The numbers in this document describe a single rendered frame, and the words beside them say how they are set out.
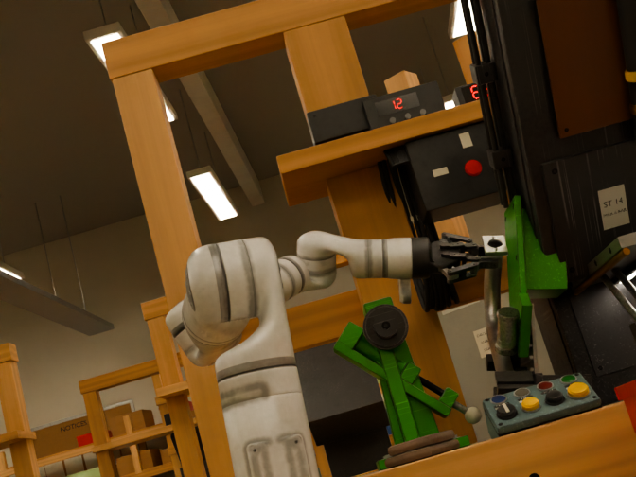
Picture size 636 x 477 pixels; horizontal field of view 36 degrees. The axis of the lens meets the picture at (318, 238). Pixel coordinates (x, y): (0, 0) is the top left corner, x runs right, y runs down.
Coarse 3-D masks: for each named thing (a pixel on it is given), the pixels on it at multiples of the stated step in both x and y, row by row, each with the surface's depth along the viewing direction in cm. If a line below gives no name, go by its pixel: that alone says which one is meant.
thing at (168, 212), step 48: (288, 48) 216; (336, 48) 215; (144, 96) 214; (336, 96) 213; (144, 144) 212; (144, 192) 209; (336, 192) 208; (192, 240) 206; (384, 288) 203; (432, 336) 200; (192, 384) 200
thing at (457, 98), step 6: (468, 84) 203; (474, 84) 203; (456, 90) 203; (462, 90) 203; (468, 90) 203; (474, 90) 203; (486, 90) 203; (456, 96) 203; (462, 96) 203; (468, 96) 203; (474, 96) 203; (456, 102) 205; (462, 102) 202
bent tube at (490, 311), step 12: (492, 240) 178; (504, 240) 178; (492, 252) 175; (504, 252) 175; (492, 276) 179; (492, 288) 180; (492, 300) 181; (492, 312) 180; (492, 324) 179; (492, 336) 176; (492, 348) 173; (504, 360) 169
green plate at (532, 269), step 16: (512, 208) 170; (512, 224) 170; (528, 224) 168; (512, 240) 170; (528, 240) 167; (512, 256) 171; (528, 256) 166; (544, 256) 166; (512, 272) 171; (528, 272) 166; (544, 272) 166; (560, 272) 166; (512, 288) 171; (528, 288) 165; (544, 288) 165; (560, 288) 165; (512, 304) 172
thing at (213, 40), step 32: (288, 0) 218; (320, 0) 218; (352, 0) 218; (384, 0) 217; (416, 0) 220; (448, 0) 225; (160, 32) 218; (192, 32) 217; (224, 32) 217; (256, 32) 217; (128, 64) 216; (160, 64) 216; (192, 64) 220; (224, 64) 224
